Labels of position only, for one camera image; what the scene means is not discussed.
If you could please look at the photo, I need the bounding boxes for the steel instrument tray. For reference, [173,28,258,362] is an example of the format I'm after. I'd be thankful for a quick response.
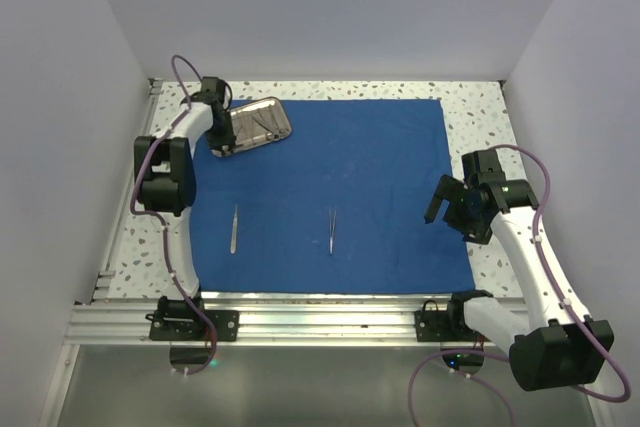
[205,97,293,157]

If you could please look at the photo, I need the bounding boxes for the blue surgical cloth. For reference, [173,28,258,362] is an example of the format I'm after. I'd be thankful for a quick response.
[189,100,474,295]

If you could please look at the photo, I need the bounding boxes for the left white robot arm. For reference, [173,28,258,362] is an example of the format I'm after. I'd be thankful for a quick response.
[130,77,236,340]

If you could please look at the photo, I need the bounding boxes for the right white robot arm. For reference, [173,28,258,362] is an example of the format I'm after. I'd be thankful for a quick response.
[414,149,614,391]

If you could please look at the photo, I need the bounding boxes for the steel surgical scissors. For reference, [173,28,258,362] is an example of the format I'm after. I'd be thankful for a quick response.
[254,109,289,141]

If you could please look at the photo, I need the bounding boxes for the steel forceps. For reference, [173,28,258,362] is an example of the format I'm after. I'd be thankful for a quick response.
[234,114,256,143]

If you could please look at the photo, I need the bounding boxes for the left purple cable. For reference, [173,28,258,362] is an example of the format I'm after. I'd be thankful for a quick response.
[129,53,218,377]

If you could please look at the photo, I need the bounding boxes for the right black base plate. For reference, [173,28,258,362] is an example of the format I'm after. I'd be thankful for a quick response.
[413,300,488,343]

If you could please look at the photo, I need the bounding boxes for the aluminium front rail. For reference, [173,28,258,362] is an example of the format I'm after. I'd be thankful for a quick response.
[63,299,593,348]

